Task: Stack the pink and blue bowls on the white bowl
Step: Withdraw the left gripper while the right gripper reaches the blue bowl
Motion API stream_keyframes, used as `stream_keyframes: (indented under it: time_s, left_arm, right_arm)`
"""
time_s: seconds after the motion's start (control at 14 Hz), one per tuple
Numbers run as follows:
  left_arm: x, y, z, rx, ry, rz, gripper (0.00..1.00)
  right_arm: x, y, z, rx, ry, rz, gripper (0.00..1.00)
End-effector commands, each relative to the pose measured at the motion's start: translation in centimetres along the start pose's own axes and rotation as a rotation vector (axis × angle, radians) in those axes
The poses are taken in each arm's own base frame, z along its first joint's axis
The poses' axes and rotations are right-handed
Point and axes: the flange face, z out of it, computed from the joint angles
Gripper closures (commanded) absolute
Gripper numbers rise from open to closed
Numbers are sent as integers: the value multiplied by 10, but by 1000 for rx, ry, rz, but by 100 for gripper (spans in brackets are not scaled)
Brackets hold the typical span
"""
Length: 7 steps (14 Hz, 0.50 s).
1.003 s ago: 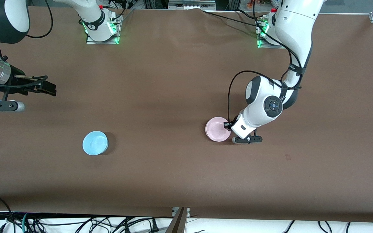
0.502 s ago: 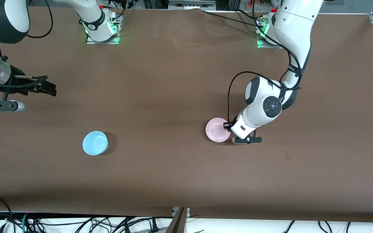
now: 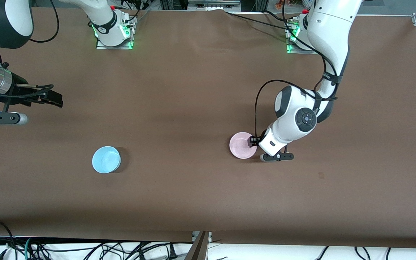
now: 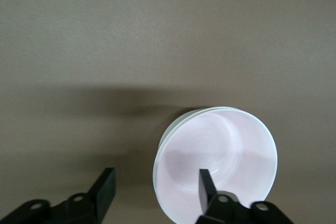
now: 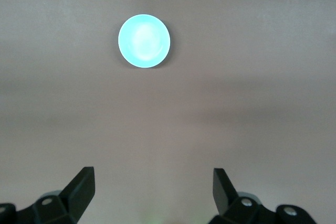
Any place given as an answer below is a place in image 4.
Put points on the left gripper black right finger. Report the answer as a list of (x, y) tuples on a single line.
[(223, 213)]

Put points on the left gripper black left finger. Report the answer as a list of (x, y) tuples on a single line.
[(78, 211)]

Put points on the pink plastic bowl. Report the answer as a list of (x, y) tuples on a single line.
[(236, 142)]

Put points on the white plastic bowl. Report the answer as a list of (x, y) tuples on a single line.
[(168, 131)]

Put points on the brown table cloth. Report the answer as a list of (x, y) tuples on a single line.
[(105, 24)]

